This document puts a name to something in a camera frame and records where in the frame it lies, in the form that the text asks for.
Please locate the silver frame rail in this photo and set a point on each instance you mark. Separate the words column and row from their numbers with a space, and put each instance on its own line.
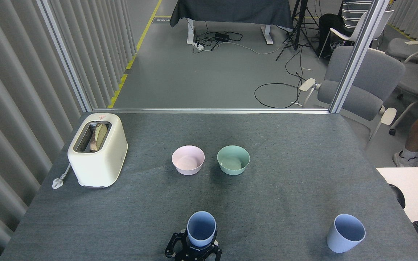
column 209, row 110

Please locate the black tripod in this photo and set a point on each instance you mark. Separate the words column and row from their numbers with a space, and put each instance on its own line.
column 296, row 32

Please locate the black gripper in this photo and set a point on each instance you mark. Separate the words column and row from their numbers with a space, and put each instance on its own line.
column 196, row 254

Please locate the black computer mouse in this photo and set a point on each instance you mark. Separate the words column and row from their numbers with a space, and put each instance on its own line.
column 399, row 197

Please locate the white power strip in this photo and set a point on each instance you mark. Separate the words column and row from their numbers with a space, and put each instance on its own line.
column 198, row 46

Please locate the silver frame post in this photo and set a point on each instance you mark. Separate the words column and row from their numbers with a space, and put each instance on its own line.
column 64, row 54
column 357, row 54

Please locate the bread slice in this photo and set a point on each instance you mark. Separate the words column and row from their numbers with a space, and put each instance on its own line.
column 99, row 136

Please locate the table with dark cloth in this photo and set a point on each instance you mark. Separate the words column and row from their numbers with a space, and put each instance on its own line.
column 238, row 11

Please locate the white side table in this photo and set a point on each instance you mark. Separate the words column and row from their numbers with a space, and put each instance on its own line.
column 416, row 188

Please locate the black power box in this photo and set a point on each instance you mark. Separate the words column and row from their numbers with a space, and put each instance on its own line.
column 222, row 37

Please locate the white plastic chair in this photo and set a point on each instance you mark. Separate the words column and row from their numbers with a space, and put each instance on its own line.
column 354, row 34

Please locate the cream white toaster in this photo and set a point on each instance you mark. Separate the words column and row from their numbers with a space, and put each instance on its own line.
column 98, row 166

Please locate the seated person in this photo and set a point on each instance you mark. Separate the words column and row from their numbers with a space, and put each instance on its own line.
column 354, row 14

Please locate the pink bowl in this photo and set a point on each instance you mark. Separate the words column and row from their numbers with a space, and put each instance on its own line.
column 188, row 168

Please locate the blue plastic cup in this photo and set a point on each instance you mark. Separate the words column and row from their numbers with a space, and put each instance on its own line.
column 201, row 237
column 339, row 244

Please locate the green bowl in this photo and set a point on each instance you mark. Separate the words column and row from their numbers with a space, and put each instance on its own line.
column 233, row 169

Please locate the grey pleated curtain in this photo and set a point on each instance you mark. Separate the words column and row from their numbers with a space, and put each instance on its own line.
column 13, row 90
column 412, row 14

